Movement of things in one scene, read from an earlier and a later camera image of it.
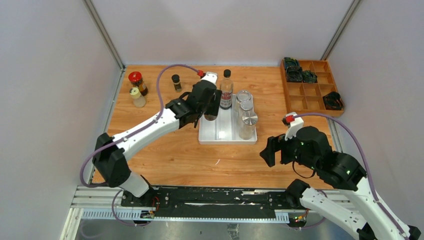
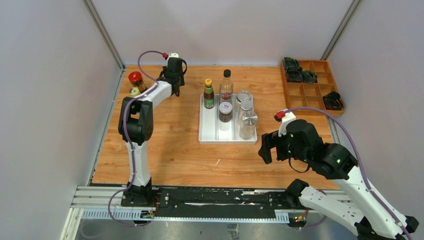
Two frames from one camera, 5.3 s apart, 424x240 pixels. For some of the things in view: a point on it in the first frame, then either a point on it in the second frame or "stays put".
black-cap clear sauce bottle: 226,86 stays put
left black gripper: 216,101 -> 181,79
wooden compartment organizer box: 302,97 stays put
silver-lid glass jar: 247,127 stays put
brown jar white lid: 210,117 -> 225,112
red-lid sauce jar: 135,78 stays put
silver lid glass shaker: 246,104 -> 243,107
